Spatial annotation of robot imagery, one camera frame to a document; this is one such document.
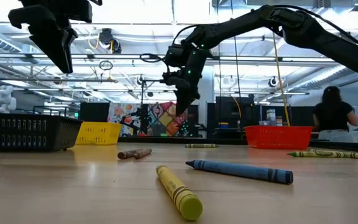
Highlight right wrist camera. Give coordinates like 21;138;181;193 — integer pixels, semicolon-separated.
165;44;186;68

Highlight white lumpy sculpture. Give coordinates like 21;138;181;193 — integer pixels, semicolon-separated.
0;85;17;114

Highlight thin black hanging cable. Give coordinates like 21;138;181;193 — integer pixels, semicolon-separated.
216;46;223;125

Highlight black cord reel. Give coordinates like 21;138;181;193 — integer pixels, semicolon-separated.
98;27;123;55
135;73;147;87
267;76;280;89

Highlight yellow crayon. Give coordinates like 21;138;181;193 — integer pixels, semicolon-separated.
155;164;204;222

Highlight patchwork quilt panel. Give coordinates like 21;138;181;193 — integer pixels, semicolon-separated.
147;101;190;138

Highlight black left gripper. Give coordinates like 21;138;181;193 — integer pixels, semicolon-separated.
7;4;79;75

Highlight floral print panel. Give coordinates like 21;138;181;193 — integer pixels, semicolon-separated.
107;103;143;138

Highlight white column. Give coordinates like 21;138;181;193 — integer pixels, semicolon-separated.
196;64;216;139

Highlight blue crayon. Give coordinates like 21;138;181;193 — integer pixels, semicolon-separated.
185;159;294;185

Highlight yellow plastic basket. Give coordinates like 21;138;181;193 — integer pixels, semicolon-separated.
75;121;122;146

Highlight yellow hanging cable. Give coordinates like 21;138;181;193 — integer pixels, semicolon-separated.
271;30;291;127

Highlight brown crayon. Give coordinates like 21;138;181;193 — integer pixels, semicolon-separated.
134;147;153;160
117;149;144;161

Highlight red plastic basket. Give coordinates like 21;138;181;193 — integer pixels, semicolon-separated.
244;125;315;151

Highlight stacked storage jars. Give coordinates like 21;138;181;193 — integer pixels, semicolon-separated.
265;108;284;127

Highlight black plastic basket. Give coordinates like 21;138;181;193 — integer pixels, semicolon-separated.
0;112;83;153

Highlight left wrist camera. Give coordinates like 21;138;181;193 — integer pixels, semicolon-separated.
53;0;93;24

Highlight black aluminium table frame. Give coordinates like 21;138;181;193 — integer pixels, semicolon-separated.
116;136;358;154

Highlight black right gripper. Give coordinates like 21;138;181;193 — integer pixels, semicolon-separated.
162;42;213;116

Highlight person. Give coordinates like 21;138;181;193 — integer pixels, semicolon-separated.
311;85;358;141

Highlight black partition panel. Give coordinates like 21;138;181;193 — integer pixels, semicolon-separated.
78;101;111;123
206;96;262;139
260;105;326;140

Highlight long light bar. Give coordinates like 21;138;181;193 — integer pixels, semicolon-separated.
0;52;358;64

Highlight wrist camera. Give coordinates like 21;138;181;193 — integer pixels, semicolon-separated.
53;0;93;24
165;44;186;68

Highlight black frame stand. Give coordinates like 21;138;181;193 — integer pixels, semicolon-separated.
139;78;192;138

